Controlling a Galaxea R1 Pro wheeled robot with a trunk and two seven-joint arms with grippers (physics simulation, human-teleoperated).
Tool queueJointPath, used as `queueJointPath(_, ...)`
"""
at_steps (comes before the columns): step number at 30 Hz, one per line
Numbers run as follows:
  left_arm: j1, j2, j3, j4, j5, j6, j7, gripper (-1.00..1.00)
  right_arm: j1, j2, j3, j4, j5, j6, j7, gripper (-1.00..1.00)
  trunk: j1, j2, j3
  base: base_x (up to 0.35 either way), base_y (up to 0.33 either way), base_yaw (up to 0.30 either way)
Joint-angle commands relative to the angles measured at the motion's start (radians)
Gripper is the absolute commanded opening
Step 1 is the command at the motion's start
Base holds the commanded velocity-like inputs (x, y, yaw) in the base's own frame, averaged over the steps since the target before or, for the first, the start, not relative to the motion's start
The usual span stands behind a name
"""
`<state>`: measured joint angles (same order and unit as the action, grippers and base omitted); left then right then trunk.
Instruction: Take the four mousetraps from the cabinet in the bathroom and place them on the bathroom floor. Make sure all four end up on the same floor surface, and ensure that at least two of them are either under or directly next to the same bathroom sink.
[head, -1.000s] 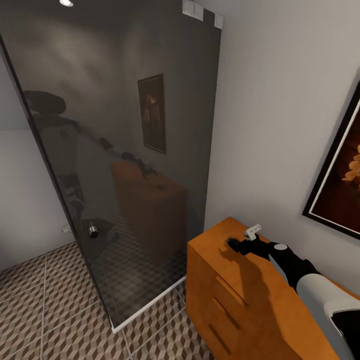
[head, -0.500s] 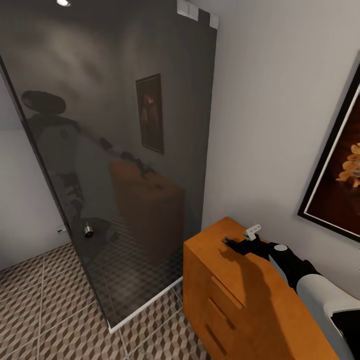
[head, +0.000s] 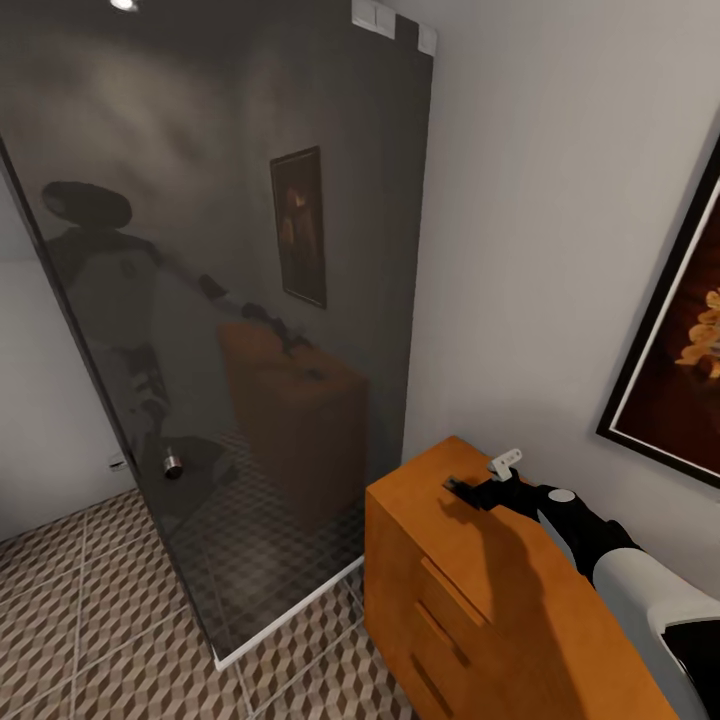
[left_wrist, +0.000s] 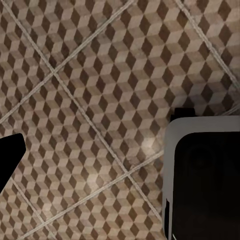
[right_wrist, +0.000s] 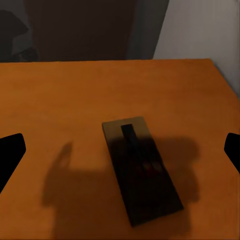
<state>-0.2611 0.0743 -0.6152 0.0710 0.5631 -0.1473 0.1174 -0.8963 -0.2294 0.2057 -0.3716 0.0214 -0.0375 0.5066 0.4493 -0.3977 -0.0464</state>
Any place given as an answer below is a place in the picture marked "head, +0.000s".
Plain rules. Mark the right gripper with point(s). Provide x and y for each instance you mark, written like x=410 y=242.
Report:
x=491 y=493

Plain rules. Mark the picture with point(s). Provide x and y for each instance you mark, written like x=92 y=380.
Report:
x=666 y=403

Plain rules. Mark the shower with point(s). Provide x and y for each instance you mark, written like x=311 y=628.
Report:
x=221 y=665

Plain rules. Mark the door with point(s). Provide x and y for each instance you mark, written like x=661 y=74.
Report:
x=125 y=459
x=230 y=192

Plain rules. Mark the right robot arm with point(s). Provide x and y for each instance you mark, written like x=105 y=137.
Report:
x=674 y=627

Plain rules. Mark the mousetrap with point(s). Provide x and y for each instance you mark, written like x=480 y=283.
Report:
x=450 y=483

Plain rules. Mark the cabinet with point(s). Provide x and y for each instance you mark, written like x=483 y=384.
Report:
x=480 y=616

